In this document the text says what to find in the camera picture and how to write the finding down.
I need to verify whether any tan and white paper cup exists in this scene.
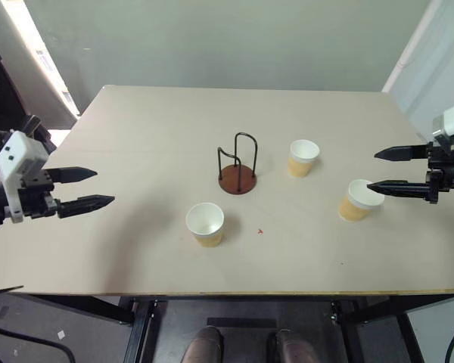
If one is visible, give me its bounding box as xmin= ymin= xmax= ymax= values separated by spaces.
xmin=337 ymin=178 xmax=385 ymax=224
xmin=185 ymin=202 xmax=225 ymax=249
xmin=287 ymin=139 xmax=322 ymax=179

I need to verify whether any black metal table frame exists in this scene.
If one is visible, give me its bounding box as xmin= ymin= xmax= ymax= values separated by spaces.
xmin=22 ymin=291 xmax=454 ymax=363

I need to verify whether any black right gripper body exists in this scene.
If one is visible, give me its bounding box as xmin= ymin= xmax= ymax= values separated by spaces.
xmin=425 ymin=135 xmax=454 ymax=206

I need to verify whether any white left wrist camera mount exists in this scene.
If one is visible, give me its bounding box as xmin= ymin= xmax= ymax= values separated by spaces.
xmin=0 ymin=129 xmax=48 ymax=225

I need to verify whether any white leaning board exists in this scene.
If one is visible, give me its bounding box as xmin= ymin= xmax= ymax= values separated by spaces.
xmin=0 ymin=0 xmax=81 ymax=119

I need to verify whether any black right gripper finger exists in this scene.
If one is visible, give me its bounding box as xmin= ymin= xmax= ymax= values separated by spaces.
xmin=373 ymin=144 xmax=431 ymax=163
xmin=365 ymin=180 xmax=433 ymax=202

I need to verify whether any black chair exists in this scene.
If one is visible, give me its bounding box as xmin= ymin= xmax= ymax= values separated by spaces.
xmin=0 ymin=36 xmax=80 ymax=154

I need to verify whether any brown wire cup holder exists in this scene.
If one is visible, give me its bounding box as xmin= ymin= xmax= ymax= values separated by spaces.
xmin=216 ymin=131 xmax=260 ymax=196

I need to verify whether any dark brown rounded shape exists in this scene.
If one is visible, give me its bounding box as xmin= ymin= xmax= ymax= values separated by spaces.
xmin=180 ymin=325 xmax=225 ymax=363
xmin=275 ymin=328 xmax=321 ymax=363

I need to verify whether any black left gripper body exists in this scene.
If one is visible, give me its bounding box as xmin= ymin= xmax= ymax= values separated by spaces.
xmin=17 ymin=169 xmax=61 ymax=220

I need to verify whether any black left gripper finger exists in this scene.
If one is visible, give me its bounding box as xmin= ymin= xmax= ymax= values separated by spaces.
xmin=56 ymin=194 xmax=117 ymax=220
xmin=45 ymin=166 xmax=98 ymax=186

